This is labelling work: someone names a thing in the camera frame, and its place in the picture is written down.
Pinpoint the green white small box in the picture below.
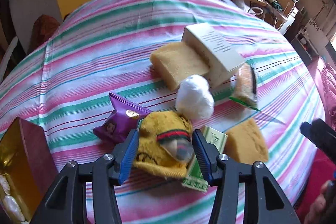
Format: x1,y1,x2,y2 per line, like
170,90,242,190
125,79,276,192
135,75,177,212
182,126,228,192

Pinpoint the yellow sock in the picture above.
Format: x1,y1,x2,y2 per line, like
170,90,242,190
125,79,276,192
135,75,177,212
133,111,194,178

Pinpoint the yellow sponge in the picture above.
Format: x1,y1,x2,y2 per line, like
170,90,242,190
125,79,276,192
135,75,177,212
224,118,269,164
150,42,210,91

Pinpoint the purple snack packet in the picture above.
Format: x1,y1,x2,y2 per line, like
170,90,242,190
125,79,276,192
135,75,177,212
93,92,151,144

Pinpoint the white plastic ball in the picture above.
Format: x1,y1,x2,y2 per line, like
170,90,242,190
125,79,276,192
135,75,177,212
175,75,215,120

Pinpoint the cereal bar packet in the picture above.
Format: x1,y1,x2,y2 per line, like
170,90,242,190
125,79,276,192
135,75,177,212
229,63,260,111

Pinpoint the cream cardboard box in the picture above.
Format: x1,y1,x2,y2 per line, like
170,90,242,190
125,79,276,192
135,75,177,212
182,23,245,88

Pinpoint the white knotted cloth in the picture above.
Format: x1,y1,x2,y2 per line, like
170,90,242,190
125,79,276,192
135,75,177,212
1,174,25,223

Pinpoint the person right hand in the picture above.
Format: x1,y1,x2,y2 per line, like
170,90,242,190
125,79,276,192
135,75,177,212
303,180,335,224

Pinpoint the gold tin box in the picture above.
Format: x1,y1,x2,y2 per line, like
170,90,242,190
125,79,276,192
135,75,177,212
1,117,58,223

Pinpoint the striped tablecloth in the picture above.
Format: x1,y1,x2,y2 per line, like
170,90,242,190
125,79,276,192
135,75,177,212
0,0,326,224

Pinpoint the cardboard box on shelf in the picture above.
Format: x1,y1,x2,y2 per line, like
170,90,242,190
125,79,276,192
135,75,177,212
276,0,295,17

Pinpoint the dark red cushion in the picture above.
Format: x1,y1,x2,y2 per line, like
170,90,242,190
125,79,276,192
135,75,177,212
28,14,60,53

